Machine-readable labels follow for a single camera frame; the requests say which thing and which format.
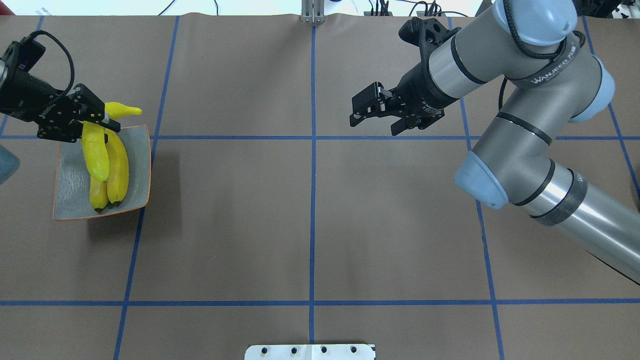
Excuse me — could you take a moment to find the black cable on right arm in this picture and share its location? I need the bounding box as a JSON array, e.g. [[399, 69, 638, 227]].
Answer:
[[497, 0, 586, 112]]

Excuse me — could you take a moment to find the yellow banana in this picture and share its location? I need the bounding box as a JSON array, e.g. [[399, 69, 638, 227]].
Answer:
[[105, 129, 130, 207], [80, 102, 143, 183], [89, 175, 110, 214]]

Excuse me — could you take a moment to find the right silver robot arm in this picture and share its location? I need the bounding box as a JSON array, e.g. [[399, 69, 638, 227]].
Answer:
[[349, 0, 640, 283]]

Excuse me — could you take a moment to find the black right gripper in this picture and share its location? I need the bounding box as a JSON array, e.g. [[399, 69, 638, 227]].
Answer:
[[349, 63, 458, 136]]

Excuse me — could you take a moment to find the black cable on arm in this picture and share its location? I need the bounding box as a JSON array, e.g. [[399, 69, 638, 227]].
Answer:
[[27, 30, 76, 101], [497, 0, 586, 112]]

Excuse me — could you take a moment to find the aluminium frame post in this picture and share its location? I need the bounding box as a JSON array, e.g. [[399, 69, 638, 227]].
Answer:
[[300, 0, 326, 25]]

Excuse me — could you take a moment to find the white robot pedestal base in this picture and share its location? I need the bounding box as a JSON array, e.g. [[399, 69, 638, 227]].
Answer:
[[244, 343, 377, 360]]

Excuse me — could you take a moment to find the grey square plate orange rim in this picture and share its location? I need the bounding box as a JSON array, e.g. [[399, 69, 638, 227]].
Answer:
[[52, 125, 152, 221]]

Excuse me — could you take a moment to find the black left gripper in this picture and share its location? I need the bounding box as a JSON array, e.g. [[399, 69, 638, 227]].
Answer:
[[0, 68, 121, 143]]

